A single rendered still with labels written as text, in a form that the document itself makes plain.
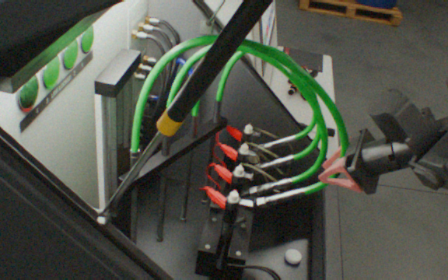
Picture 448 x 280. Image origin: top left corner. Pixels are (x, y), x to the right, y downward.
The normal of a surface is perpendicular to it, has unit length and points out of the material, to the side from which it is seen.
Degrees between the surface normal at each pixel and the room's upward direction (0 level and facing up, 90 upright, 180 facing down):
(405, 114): 62
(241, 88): 90
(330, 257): 0
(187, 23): 90
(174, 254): 0
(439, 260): 0
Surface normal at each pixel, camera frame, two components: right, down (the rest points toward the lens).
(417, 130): 0.21, 0.15
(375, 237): 0.13, -0.81
